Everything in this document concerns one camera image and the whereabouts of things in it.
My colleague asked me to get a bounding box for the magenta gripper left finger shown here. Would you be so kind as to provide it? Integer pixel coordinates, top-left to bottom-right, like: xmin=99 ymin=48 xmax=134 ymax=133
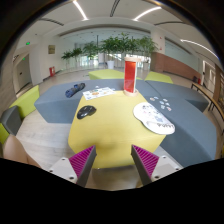
xmin=48 ymin=145 xmax=98 ymax=188

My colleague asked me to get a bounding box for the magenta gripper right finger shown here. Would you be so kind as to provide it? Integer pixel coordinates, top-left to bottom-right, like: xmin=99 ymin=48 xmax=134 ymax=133
xmin=130 ymin=144 xmax=183 ymax=186

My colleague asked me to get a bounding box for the white round mouse pad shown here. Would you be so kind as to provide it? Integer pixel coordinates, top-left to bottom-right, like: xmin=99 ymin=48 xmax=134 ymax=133
xmin=133 ymin=102 xmax=175 ymax=135

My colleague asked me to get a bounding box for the black computer mouse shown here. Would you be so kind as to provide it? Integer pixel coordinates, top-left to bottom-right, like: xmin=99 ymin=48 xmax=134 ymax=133
xmin=77 ymin=105 xmax=96 ymax=119

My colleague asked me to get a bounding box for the yellow-green hexagonal ottoman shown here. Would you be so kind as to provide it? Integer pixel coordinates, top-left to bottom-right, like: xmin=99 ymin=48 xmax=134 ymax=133
xmin=68 ymin=91 xmax=165 ymax=169

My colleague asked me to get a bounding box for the grey right sofa block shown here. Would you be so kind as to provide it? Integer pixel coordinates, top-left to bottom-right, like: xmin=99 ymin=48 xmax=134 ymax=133
xmin=145 ymin=81 xmax=217 ymax=167

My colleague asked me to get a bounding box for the grey sofa block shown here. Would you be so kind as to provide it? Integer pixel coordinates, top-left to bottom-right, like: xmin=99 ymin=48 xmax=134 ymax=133
xmin=33 ymin=78 xmax=158 ymax=125
xmin=145 ymin=81 xmax=217 ymax=167

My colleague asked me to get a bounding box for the grey left sofa block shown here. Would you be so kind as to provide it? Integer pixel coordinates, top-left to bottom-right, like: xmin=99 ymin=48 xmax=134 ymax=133
xmin=33 ymin=78 xmax=158 ymax=125

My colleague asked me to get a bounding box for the person's knee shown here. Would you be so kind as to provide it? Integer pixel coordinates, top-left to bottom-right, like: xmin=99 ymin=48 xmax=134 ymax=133
xmin=3 ymin=135 xmax=40 ymax=167

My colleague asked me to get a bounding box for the dark blue folded cloth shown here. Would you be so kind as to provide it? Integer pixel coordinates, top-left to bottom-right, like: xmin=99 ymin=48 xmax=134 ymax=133
xmin=65 ymin=83 xmax=85 ymax=98

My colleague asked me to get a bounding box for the white printed paper sheet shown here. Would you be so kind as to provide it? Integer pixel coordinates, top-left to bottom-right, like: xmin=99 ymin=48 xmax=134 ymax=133
xmin=83 ymin=87 xmax=115 ymax=100

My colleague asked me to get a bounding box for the green bench at left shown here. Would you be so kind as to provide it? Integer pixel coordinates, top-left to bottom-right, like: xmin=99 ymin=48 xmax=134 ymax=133
xmin=10 ymin=86 xmax=40 ymax=118

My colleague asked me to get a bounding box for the dark grey seat at left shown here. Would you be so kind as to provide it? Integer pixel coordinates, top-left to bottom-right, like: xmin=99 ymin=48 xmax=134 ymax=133
xmin=0 ymin=106 xmax=22 ymax=135

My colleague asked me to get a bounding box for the green ottoman back right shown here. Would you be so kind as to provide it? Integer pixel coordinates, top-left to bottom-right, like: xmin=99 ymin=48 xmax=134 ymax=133
xmin=145 ymin=71 xmax=173 ymax=84

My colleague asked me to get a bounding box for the green ottoman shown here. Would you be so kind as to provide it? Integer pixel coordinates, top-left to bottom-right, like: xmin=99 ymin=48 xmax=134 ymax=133
xmin=145 ymin=71 xmax=173 ymax=84
xmin=88 ymin=69 xmax=124 ymax=80

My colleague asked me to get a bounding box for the wooden railing at right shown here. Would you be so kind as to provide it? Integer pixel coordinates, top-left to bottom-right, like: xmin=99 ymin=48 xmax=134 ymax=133
xmin=191 ymin=83 xmax=224 ymax=121

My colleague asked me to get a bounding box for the green ottoman in back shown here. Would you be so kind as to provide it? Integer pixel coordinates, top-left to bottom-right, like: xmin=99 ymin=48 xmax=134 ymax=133
xmin=88 ymin=69 xmax=124 ymax=80

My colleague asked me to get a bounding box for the red fire extinguisher box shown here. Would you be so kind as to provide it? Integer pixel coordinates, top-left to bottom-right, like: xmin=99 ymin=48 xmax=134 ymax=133
xmin=49 ymin=67 xmax=55 ymax=77

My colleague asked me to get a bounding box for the red cylinder with wooden ends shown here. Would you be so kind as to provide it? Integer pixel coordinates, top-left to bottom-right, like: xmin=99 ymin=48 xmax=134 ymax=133
xmin=124 ymin=57 xmax=138 ymax=96

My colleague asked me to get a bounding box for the potted plant in white pot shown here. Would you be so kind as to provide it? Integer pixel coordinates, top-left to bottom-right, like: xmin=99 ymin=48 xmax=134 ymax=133
xmin=101 ymin=37 xmax=120 ymax=69

